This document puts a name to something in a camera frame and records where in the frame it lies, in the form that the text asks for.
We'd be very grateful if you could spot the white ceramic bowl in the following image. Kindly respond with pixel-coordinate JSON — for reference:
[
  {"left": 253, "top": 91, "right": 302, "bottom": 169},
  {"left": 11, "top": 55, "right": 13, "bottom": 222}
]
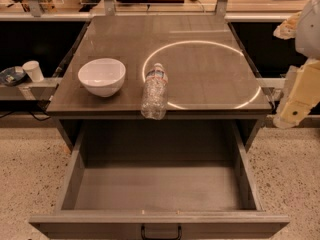
[{"left": 78, "top": 58, "right": 126, "bottom": 97}]

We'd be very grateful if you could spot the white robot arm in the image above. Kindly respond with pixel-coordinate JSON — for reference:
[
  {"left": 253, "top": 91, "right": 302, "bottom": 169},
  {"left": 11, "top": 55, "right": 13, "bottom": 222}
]
[{"left": 273, "top": 0, "right": 320, "bottom": 129}]

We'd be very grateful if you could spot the white paper cup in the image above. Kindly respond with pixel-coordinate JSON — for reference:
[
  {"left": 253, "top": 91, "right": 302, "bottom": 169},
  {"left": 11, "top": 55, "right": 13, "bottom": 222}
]
[{"left": 22, "top": 60, "right": 44, "bottom": 82}]

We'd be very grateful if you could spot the dark blue plate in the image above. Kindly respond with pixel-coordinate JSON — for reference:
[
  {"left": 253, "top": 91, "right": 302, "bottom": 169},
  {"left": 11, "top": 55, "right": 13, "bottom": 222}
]
[{"left": 0, "top": 66, "right": 27, "bottom": 86}]

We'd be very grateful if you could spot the black cable on floor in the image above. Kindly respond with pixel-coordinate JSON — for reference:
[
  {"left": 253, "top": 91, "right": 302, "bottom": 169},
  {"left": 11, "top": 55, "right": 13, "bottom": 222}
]
[{"left": 0, "top": 100, "right": 52, "bottom": 122}]

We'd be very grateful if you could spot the grey drawer cabinet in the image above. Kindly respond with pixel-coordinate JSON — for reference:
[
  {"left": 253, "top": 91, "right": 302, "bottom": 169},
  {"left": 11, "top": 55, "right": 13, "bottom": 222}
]
[{"left": 48, "top": 15, "right": 271, "bottom": 147}]

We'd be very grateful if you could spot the clear plastic water bottle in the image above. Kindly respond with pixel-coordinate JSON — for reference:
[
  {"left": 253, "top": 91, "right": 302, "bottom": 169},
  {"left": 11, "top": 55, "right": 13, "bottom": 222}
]
[{"left": 141, "top": 63, "right": 168, "bottom": 120}]

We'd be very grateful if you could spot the black top drawer handle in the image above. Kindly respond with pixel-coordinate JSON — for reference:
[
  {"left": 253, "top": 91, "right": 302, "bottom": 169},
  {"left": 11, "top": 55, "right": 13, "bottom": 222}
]
[{"left": 141, "top": 225, "right": 182, "bottom": 240}]

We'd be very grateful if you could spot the grey top drawer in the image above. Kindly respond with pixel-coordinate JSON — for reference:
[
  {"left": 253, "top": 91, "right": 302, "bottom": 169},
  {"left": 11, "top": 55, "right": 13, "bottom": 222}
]
[{"left": 29, "top": 120, "right": 289, "bottom": 240}]

